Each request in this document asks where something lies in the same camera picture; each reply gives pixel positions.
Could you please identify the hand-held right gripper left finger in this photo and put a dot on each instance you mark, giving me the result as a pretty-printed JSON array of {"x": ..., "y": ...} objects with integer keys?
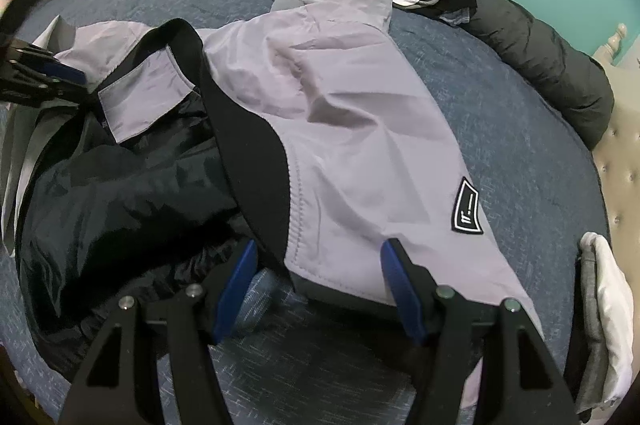
[{"x": 235, "y": 290}]

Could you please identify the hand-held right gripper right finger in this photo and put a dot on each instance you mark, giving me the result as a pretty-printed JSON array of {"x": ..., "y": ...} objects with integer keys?
[{"x": 400, "y": 290}]

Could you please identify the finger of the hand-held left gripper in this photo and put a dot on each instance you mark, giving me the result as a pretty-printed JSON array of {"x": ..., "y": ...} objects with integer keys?
[
  {"x": 60, "y": 67},
  {"x": 45, "y": 92}
]

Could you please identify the light grey zip jacket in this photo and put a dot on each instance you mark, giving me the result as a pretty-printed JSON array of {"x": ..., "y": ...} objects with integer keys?
[{"x": 350, "y": 130}]

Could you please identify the folded grey garment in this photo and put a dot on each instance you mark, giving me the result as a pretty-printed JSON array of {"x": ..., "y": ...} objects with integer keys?
[{"x": 597, "y": 355}]

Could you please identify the folded white garment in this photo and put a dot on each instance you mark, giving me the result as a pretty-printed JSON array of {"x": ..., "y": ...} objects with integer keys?
[{"x": 612, "y": 305}]

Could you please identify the dark grey rolled duvet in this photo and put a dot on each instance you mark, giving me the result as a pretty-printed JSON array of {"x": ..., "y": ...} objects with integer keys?
[{"x": 540, "y": 55}]

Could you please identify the cream tufted headboard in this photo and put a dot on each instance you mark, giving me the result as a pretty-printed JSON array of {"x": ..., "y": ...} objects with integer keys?
[{"x": 620, "y": 105}]

